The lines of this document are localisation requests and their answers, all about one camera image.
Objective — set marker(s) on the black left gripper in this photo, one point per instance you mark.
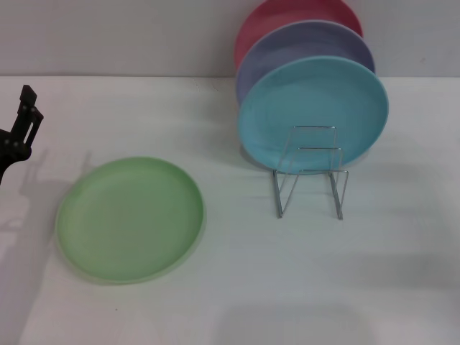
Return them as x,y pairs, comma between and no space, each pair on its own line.
10,154

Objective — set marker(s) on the purple plate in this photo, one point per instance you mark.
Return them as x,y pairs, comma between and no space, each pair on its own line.
305,41

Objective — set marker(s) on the light blue plate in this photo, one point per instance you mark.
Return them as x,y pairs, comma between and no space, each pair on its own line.
312,108

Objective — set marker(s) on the green plate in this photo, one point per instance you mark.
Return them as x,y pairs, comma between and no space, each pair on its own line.
129,223

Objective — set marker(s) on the red plate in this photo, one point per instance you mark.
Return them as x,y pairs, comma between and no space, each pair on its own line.
273,18

